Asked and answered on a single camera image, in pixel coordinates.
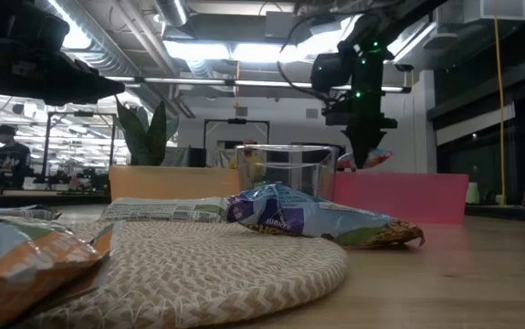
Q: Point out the orange translucent plastic bin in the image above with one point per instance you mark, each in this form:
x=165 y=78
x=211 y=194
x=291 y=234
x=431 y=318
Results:
x=171 y=183

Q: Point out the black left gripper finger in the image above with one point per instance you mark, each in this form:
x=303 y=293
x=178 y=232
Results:
x=84 y=80
x=107 y=96

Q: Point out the green potted snake plant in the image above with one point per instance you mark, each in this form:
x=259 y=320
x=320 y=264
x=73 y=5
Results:
x=145 y=137

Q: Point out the clear plastic bin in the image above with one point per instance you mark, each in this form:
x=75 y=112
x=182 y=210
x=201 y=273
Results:
x=289 y=176

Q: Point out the orange granola bar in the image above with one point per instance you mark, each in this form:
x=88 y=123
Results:
x=24 y=265

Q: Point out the white nutrition-print granola bar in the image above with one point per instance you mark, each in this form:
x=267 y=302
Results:
x=161 y=210

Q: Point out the pink translucent plastic bin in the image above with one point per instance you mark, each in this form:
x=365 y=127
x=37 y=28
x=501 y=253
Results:
x=417 y=198

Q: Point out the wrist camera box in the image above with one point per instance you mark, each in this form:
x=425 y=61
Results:
x=330 y=71
x=24 y=23

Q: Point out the person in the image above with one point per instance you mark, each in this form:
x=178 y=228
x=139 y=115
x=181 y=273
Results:
x=12 y=160
x=249 y=141

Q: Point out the round woven beige mat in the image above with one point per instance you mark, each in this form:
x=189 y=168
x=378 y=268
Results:
x=198 y=274

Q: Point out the black aluminium table frame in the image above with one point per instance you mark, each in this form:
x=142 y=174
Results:
x=508 y=211

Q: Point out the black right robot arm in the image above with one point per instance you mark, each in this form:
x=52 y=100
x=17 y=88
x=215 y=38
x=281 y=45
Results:
x=367 y=68

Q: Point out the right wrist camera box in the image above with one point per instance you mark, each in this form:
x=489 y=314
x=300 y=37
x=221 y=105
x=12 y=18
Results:
x=330 y=71

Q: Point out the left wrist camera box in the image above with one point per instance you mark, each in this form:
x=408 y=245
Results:
x=24 y=23

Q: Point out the long ceiling light strip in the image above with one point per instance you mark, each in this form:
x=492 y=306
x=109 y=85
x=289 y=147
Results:
x=266 y=83

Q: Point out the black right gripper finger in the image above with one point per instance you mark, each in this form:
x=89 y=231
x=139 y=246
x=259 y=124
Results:
x=372 y=141
x=355 y=141

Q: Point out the black rectangular frame stand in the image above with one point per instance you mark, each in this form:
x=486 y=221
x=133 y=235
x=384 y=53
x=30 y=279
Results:
x=237 y=121
x=79 y=113

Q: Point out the light blue red-ended bar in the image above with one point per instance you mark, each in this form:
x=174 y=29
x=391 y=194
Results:
x=381 y=157

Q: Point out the silver ventilation duct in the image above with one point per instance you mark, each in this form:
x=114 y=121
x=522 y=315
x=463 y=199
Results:
x=173 y=11

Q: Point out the dark background desk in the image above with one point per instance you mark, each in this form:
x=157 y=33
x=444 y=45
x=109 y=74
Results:
x=38 y=197

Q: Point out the blue chewy granola bar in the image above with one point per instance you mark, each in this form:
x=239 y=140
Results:
x=298 y=215

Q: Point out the text-printed granola bar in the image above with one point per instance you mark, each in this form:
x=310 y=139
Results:
x=15 y=212

